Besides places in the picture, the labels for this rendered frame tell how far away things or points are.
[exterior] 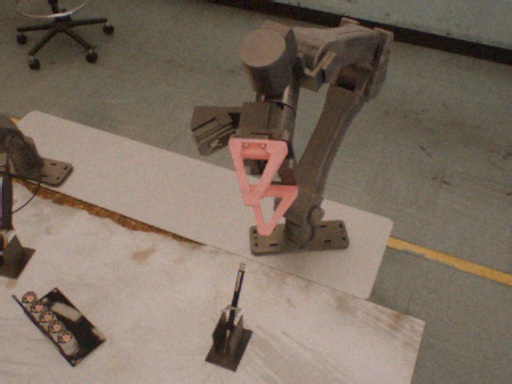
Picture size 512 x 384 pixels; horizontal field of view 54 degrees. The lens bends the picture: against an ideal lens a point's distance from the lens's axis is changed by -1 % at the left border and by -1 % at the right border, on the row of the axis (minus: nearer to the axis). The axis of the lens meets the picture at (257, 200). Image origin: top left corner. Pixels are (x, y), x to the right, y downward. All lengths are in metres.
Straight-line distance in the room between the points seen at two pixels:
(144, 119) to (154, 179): 1.44
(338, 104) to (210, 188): 0.38
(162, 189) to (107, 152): 0.20
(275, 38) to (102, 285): 0.61
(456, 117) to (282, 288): 1.93
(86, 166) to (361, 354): 0.76
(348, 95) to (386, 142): 1.57
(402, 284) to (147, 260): 1.15
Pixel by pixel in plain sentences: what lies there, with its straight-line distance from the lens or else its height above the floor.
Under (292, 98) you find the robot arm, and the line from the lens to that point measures 0.68.
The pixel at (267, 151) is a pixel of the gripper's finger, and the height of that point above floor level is 1.19.
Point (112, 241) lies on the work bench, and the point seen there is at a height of 0.75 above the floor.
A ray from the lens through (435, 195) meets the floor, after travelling 2.31.
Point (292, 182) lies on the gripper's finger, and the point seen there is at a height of 1.10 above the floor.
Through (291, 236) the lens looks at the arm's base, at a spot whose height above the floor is 0.79.
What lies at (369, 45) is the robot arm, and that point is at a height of 1.14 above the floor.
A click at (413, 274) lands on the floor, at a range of 2.01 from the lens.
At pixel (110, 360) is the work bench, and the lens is 0.95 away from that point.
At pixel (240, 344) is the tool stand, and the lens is 0.93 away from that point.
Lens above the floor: 1.58
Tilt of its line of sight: 47 degrees down
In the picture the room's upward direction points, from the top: straight up
